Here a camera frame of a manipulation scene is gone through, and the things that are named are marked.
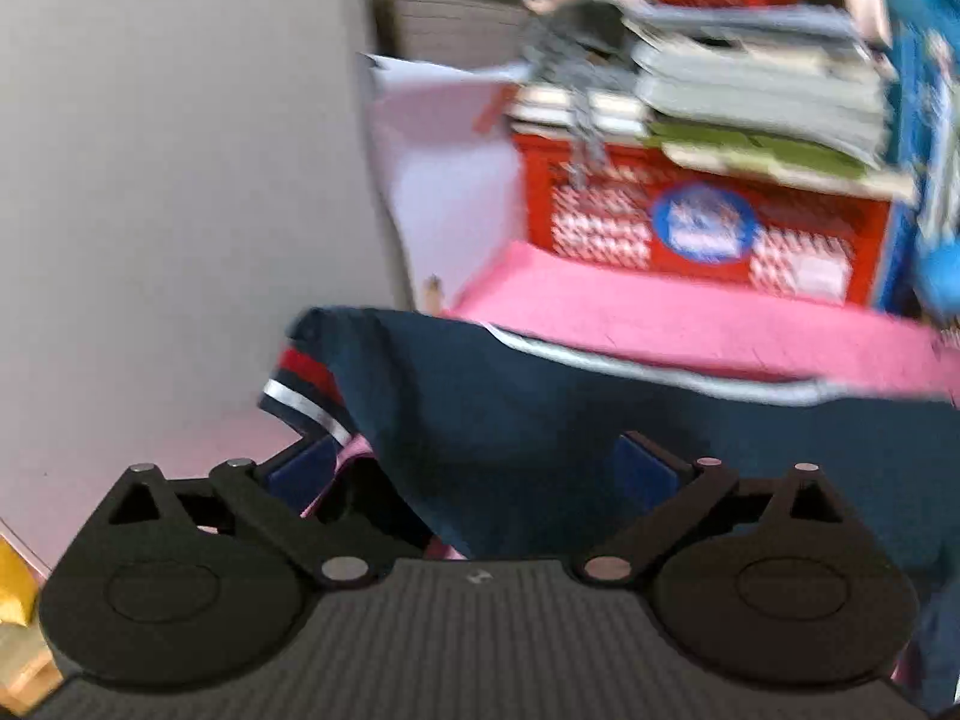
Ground white paper board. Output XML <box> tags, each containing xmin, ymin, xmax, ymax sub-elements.
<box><xmin>360</xmin><ymin>52</ymin><xmax>526</xmax><ymax>312</ymax></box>

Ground pink bunny-print towel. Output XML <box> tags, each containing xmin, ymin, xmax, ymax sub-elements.
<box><xmin>300</xmin><ymin>240</ymin><xmax>960</xmax><ymax>563</ymax></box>

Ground navy and white jacket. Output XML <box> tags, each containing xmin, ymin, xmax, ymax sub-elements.
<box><xmin>259</xmin><ymin>305</ymin><xmax>960</xmax><ymax>717</ymax></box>

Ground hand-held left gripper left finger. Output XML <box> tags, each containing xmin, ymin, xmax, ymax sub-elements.
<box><xmin>105</xmin><ymin>436</ymin><xmax>377</xmax><ymax>590</ymax></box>

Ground red plastic crate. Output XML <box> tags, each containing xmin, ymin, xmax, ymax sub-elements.
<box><xmin>512</xmin><ymin>131</ymin><xmax>893</xmax><ymax>308</ymax></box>

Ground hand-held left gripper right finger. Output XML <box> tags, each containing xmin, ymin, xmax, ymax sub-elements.
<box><xmin>580</xmin><ymin>431</ymin><xmax>857</xmax><ymax>587</ymax></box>

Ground grey storage box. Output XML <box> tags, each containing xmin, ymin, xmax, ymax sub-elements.
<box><xmin>394</xmin><ymin>0</ymin><xmax>541</xmax><ymax>72</ymax></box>

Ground stack of papers and booklets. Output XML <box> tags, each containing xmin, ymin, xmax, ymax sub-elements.
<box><xmin>506</xmin><ymin>4</ymin><xmax>920</xmax><ymax>200</ymax></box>

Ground yellow bag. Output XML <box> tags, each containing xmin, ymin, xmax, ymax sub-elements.
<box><xmin>0</xmin><ymin>540</ymin><xmax>40</xmax><ymax>627</ymax></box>

